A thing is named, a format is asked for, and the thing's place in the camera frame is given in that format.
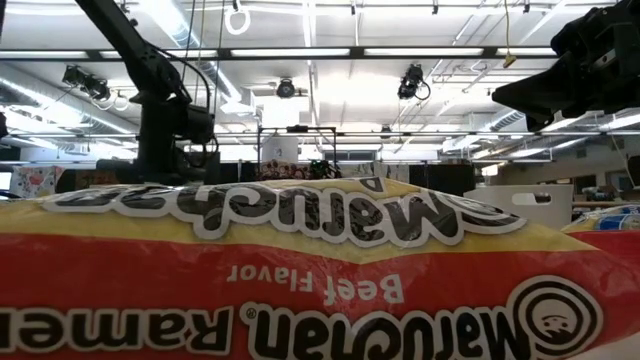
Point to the red beef noodle pack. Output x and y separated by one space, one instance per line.
320 270

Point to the black ceiling spotlight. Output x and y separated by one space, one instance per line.
411 80
87 82

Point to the blue soy sauce noodle pack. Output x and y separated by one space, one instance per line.
615 220

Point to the white hanging box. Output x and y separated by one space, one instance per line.
280 150

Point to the silver ceiling duct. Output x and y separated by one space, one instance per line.
172 20

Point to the leaf patterned fabric panel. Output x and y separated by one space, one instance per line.
395 171

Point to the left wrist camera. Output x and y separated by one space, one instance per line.
197 125

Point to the white plastic bin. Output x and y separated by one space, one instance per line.
500 210

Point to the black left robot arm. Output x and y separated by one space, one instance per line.
135 50

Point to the floral fabric panel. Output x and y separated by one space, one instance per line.
35 180

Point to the thin black ceiling rail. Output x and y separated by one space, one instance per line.
450 134

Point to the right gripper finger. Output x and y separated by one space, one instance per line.
540 85
555 117

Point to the circle patterned fabric panel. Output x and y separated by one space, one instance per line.
280 171

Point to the black overhead frame bar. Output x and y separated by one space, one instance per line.
300 53

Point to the black metal stand frame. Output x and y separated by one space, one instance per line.
272 129

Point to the round black ceiling lamp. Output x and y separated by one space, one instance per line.
286 88

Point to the brown patterned fabric panel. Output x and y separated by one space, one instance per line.
80 177

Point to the black background robot arm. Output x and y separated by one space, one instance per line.
322 170

